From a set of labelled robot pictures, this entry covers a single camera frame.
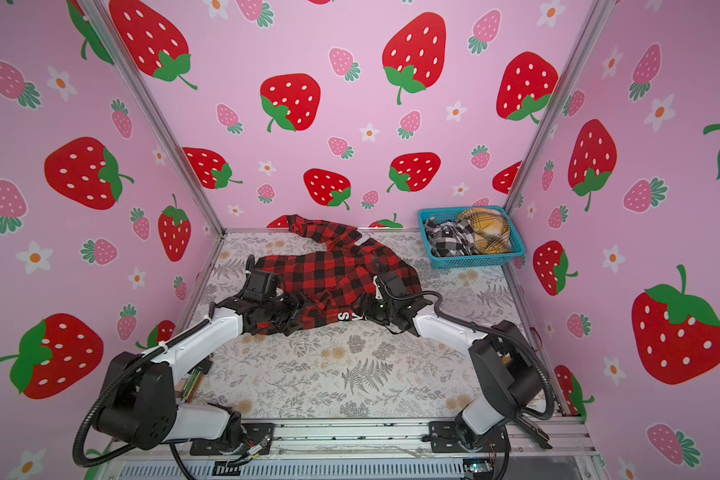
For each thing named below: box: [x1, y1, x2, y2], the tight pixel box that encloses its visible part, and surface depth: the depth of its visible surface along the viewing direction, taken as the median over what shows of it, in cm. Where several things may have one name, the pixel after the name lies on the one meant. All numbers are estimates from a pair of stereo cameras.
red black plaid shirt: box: [255, 214, 422, 335], surface depth 109 cm
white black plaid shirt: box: [424, 217, 475, 257], surface depth 109 cm
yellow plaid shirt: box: [458, 208, 511, 254], surface depth 110 cm
